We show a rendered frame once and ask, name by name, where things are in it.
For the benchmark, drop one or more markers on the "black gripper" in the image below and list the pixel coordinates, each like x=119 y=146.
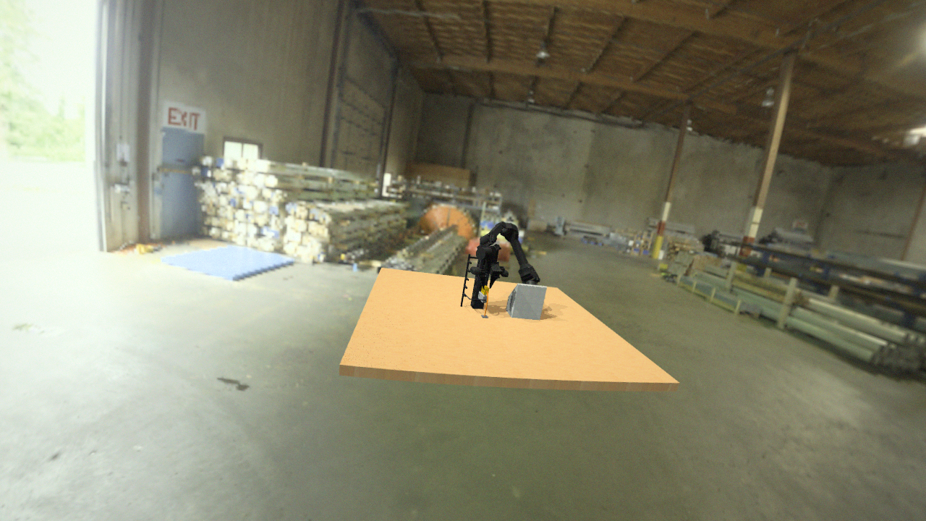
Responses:
x=482 y=272

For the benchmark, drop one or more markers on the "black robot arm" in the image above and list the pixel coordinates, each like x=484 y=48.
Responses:
x=486 y=251

